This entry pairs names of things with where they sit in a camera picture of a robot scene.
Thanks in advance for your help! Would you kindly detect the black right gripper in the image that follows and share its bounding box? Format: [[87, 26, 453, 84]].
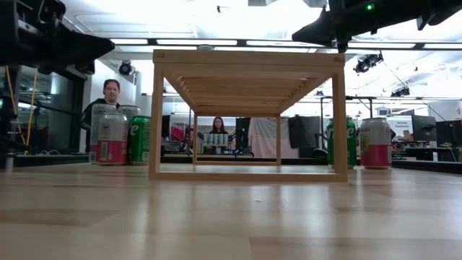
[[291, 0, 384, 55]]

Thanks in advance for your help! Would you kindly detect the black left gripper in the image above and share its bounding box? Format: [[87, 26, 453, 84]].
[[0, 0, 116, 76]]

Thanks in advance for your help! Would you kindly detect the tall white Celsius can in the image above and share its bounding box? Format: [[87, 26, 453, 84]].
[[90, 103, 117, 163]]

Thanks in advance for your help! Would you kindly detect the Celsius Tropical Vibe can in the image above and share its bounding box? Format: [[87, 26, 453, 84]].
[[117, 105, 142, 122]]

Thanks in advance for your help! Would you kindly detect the pink Spindrift can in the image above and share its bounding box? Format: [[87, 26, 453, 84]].
[[359, 117, 393, 170], [95, 113, 129, 165]]

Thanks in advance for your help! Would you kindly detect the green Sprite can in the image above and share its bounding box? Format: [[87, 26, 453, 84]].
[[127, 115, 152, 164], [326, 116, 359, 170]]

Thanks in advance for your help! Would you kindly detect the wooden slatted shelf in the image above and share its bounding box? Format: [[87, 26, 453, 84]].
[[148, 49, 349, 183]]

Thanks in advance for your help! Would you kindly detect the black ceiling spotlight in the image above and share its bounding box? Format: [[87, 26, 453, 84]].
[[391, 85, 412, 98], [118, 60, 134, 77], [353, 51, 385, 75]]

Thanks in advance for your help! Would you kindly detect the person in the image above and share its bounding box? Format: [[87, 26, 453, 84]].
[[81, 79, 122, 152], [206, 116, 231, 156]]

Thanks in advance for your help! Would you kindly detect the black fabric drape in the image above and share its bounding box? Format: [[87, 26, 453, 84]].
[[288, 114, 322, 159]]

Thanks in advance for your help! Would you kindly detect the hanging fabric drape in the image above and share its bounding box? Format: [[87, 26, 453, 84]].
[[248, 116, 289, 159]]

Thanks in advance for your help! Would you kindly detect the black panel screen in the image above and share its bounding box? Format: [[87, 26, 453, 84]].
[[235, 117, 251, 152]]

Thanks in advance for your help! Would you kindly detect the white sign board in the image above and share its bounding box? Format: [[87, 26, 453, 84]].
[[392, 116, 414, 138]]

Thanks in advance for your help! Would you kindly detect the yellow cable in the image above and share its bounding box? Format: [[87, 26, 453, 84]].
[[4, 65, 39, 156]]

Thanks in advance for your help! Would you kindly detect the ceiling light rail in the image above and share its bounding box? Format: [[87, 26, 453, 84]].
[[108, 37, 462, 51]]

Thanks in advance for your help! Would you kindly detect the black aluminium table frame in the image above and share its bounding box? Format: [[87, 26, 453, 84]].
[[0, 153, 462, 175]]

